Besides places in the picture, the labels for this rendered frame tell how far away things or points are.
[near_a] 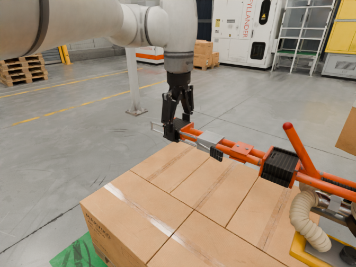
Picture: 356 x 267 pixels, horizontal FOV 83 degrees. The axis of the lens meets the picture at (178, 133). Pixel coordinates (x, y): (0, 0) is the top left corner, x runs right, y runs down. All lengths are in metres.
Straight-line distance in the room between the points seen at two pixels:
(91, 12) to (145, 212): 1.15
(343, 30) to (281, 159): 7.24
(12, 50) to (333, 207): 0.64
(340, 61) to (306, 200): 7.36
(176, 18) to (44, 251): 1.86
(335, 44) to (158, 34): 7.34
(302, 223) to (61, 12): 0.56
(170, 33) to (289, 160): 0.46
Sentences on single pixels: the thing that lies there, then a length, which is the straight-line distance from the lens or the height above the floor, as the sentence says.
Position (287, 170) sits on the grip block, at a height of 1.21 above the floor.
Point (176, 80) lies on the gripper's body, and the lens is 0.62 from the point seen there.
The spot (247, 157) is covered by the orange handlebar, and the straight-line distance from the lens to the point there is 0.60.
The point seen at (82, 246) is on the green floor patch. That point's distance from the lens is 1.94.
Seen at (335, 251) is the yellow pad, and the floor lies 1.08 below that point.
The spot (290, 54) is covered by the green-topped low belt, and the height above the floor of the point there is 0.59.
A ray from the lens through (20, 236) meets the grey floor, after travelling 2.25.
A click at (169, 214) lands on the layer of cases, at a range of 1.27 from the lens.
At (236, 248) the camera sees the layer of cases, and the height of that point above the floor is 0.54.
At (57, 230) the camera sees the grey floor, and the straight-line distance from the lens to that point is 2.12.
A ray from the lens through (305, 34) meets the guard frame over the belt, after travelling 7.83.
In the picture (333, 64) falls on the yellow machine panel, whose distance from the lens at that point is 7.89.
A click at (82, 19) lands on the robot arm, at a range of 0.25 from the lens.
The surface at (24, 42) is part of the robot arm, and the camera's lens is 0.20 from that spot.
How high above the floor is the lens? 1.53
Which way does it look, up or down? 29 degrees down
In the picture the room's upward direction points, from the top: straight up
